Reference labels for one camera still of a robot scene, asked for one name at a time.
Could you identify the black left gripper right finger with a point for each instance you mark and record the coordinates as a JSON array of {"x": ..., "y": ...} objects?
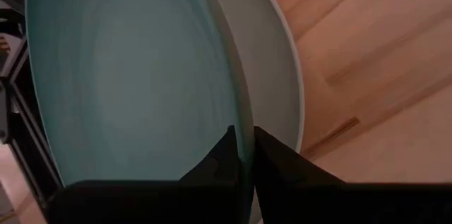
[{"x": 279, "y": 174}]

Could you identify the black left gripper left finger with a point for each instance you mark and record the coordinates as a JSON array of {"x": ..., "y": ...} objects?
[{"x": 222, "y": 164}]

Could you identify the teal plastic plate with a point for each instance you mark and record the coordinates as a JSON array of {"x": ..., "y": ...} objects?
[{"x": 134, "y": 75}]

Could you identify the grey plastic plate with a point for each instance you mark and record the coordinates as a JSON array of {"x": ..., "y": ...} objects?
[{"x": 268, "y": 58}]

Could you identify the black aluminium table frame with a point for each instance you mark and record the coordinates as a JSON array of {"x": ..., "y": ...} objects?
[{"x": 24, "y": 128}]

